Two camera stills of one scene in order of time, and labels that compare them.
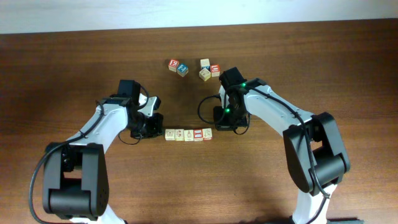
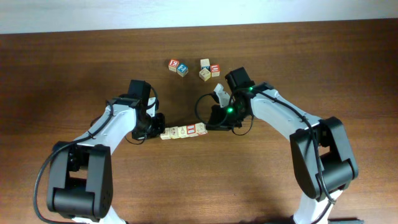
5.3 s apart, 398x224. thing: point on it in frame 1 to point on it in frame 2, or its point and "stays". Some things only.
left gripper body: [147, 126] stays
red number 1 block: [198, 135] to [191, 130]
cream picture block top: [205, 63] stays
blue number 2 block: [182, 70] stays
